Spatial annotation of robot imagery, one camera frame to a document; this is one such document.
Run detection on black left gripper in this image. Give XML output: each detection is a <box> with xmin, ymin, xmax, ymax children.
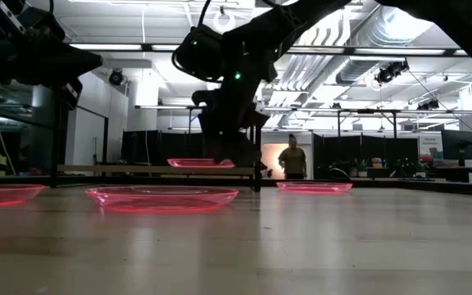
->
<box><xmin>0</xmin><ymin>0</ymin><xmax>104</xmax><ymax>111</ymax></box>

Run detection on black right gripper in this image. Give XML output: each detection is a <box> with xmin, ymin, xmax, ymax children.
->
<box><xmin>190</xmin><ymin>79</ymin><xmax>270</xmax><ymax>168</ymax></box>

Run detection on pink translucent plastic plate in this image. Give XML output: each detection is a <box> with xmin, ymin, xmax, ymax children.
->
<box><xmin>0</xmin><ymin>183</ymin><xmax>47</xmax><ymax>207</ymax></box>
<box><xmin>275</xmin><ymin>181</ymin><xmax>354</xmax><ymax>194</ymax></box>
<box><xmin>84</xmin><ymin>184</ymin><xmax>240</xmax><ymax>214</ymax></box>
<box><xmin>166</xmin><ymin>157</ymin><xmax>236</xmax><ymax>170</ymax></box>

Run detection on black-framed wooden board shelf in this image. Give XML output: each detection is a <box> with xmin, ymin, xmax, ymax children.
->
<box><xmin>51</xmin><ymin>92</ymin><xmax>270</xmax><ymax>193</ymax></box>

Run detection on person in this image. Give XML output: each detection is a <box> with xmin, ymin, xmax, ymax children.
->
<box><xmin>277</xmin><ymin>133</ymin><xmax>308</xmax><ymax>180</ymax></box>

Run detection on black room partition screen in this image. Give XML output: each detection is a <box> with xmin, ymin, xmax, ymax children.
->
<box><xmin>312</xmin><ymin>132</ymin><xmax>420</xmax><ymax>180</ymax></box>
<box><xmin>120</xmin><ymin>129</ymin><xmax>205</xmax><ymax>166</ymax></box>

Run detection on green potted plant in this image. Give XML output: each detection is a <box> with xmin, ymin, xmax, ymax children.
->
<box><xmin>329</xmin><ymin>158</ymin><xmax>369</xmax><ymax>179</ymax></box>

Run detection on black ceiling spotlight cluster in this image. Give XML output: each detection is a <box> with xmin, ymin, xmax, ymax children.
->
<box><xmin>374</xmin><ymin>60</ymin><xmax>411</xmax><ymax>85</ymax></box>

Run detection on black computer monitor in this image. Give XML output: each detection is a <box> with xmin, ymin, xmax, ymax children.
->
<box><xmin>441</xmin><ymin>129</ymin><xmax>472</xmax><ymax>161</ymax></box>

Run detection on white ring ceiling fixture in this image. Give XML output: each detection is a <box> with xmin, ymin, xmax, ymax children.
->
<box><xmin>212</xmin><ymin>11</ymin><xmax>237</xmax><ymax>34</ymax></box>

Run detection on black overhead frame beam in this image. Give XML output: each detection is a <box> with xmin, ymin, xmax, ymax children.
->
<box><xmin>66</xmin><ymin>42</ymin><xmax>472</xmax><ymax>58</ymax></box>

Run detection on white wall sign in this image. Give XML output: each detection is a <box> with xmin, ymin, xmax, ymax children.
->
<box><xmin>419</xmin><ymin>133</ymin><xmax>444</xmax><ymax>160</ymax></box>

